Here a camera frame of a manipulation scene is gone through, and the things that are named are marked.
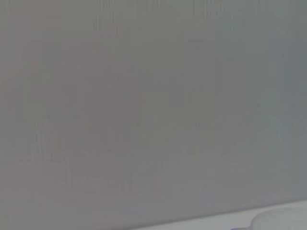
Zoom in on translucent plastic measuring cup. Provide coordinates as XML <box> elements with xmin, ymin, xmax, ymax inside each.
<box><xmin>230</xmin><ymin>207</ymin><xmax>307</xmax><ymax>230</ymax></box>

